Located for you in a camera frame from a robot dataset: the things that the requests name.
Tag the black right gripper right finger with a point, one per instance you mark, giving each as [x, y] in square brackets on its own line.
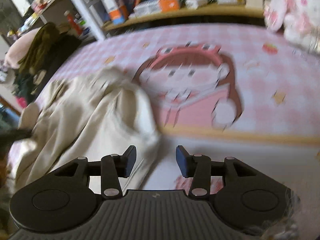
[201, 169]

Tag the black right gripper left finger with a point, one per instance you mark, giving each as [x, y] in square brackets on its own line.
[73, 178]

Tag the beige camp life t-shirt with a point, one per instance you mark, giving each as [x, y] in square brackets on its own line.
[90, 116]

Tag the pink checkered cartoon bedsheet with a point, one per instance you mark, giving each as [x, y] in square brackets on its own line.
[214, 80]

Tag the red bottle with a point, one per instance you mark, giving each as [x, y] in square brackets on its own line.
[72, 22]

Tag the white charger block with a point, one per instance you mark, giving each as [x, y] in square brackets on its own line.
[195, 4]

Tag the wooden bookshelf board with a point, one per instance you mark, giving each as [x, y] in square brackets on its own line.
[208, 10]

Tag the white orange flat box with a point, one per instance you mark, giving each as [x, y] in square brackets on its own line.
[156, 6]

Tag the white orange tall box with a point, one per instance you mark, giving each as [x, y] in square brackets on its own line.
[116, 10]

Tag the white pink plush bunny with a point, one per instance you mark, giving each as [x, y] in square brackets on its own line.
[298, 18]

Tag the white shelf post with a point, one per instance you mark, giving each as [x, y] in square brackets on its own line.
[95, 28]

